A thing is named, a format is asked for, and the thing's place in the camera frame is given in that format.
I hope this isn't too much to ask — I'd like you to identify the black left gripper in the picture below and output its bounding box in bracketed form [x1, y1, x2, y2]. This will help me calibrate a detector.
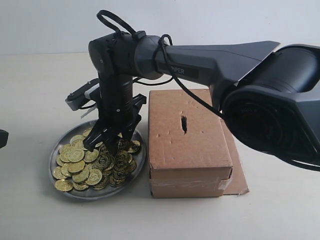
[83, 74, 147, 156]

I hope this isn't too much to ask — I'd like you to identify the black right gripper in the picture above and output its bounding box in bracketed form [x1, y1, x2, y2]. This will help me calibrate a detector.
[0, 129, 9, 148]

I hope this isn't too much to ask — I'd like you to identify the cardboard box with slot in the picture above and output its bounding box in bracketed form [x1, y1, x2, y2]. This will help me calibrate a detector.
[148, 89, 249, 198]

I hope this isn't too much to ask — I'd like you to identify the gold coin right edge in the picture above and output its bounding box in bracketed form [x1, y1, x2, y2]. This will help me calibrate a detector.
[127, 140, 141, 154]

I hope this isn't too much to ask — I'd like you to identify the gold coin centre pile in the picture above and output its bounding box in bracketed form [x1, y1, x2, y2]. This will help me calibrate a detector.
[94, 154, 115, 170]

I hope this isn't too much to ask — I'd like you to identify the round silver metal plate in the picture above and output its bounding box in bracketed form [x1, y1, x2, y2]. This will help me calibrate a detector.
[48, 120, 147, 201]

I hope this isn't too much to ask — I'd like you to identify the gold coin far left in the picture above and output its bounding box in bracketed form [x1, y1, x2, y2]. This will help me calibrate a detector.
[52, 166, 67, 180]

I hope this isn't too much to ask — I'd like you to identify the gold coin front left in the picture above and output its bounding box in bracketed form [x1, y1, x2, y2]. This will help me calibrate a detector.
[54, 179, 73, 192]

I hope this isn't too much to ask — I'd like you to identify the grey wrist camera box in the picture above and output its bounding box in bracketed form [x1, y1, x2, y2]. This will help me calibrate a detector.
[65, 78, 100, 111]

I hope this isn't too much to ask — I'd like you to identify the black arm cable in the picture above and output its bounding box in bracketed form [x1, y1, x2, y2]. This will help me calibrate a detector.
[96, 9, 226, 118]

